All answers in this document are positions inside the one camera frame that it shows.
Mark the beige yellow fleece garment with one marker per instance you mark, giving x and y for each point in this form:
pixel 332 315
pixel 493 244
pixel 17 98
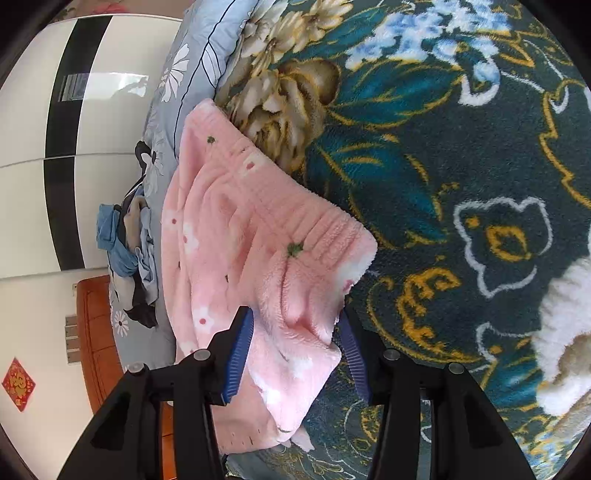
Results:
pixel 135 219

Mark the teal floral blanket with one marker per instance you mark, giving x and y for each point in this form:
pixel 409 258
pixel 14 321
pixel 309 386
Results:
pixel 438 161

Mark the pink floral fleece pants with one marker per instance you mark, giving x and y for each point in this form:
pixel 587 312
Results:
pixel 240 221

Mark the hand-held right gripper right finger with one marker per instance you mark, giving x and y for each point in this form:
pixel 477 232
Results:
pixel 353 350

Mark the white and black wardrobe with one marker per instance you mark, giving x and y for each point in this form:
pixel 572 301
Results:
pixel 92 161

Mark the wooden headboard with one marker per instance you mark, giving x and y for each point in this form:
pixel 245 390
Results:
pixel 99 332

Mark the grey-blue floral quilt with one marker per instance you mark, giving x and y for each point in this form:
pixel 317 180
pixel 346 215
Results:
pixel 198 60

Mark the pile of assorted clothes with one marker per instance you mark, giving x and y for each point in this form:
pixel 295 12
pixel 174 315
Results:
pixel 141 314

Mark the red wall decoration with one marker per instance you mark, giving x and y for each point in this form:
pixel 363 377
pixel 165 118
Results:
pixel 17 384

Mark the pale blue garment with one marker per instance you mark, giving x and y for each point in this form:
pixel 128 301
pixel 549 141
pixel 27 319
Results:
pixel 147 263

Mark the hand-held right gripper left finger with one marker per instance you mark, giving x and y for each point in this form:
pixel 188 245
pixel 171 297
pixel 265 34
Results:
pixel 238 355

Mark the beige wall panel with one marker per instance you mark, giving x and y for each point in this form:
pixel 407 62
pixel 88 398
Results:
pixel 71 333
pixel 71 357
pixel 71 345
pixel 71 321

